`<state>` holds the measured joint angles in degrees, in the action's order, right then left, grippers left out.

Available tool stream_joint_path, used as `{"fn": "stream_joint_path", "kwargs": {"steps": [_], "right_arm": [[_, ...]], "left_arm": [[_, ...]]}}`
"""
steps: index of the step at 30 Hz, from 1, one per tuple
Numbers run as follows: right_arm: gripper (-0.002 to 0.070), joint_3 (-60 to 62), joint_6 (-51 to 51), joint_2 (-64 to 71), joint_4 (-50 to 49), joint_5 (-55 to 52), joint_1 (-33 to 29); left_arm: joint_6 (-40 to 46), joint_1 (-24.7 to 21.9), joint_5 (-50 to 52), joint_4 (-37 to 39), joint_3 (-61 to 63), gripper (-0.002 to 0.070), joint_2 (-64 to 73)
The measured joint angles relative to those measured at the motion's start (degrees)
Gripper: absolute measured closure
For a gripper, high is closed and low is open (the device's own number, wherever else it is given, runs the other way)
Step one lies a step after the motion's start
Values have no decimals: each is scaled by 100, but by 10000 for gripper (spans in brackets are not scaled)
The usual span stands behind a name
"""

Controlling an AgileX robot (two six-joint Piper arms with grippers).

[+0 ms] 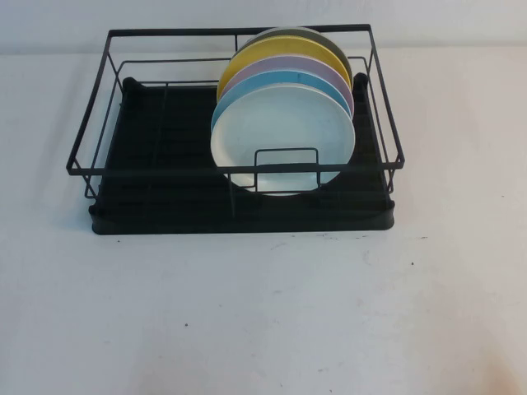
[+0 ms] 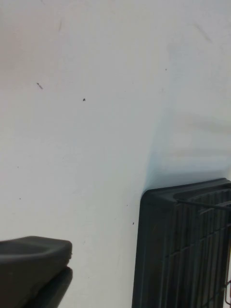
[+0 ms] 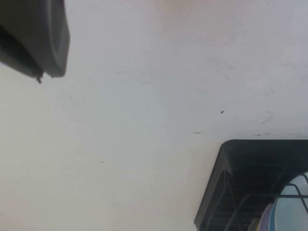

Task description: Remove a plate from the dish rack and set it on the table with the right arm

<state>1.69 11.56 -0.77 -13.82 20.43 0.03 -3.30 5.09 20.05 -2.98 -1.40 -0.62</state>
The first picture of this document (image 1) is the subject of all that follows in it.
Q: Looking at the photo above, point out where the white round plate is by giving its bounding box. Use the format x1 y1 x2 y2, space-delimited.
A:
210 83 356 197

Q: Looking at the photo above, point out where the black plastic drip tray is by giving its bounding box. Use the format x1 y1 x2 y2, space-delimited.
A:
89 76 395 236

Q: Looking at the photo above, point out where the lilac round plate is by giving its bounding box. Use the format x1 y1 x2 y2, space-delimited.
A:
222 55 356 109

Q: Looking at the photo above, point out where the yellow round plate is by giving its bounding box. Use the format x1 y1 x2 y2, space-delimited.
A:
216 35 352 104

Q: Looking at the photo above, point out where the black wire dish rack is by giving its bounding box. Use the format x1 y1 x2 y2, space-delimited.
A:
65 23 403 203

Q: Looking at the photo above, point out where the light blue round plate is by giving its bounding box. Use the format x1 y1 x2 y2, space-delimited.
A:
213 68 356 124

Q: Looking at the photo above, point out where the olive green round plate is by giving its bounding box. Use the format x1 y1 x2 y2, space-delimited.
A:
232 26 354 90

